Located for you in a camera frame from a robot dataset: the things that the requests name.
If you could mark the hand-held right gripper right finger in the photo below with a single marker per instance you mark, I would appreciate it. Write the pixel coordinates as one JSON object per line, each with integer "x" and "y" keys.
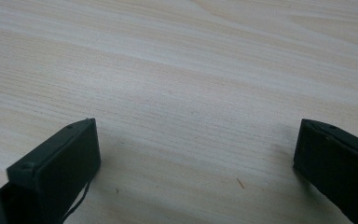
{"x": 335, "y": 165}

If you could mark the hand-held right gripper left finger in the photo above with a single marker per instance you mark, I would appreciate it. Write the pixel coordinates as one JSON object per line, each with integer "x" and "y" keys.
{"x": 59, "y": 168}

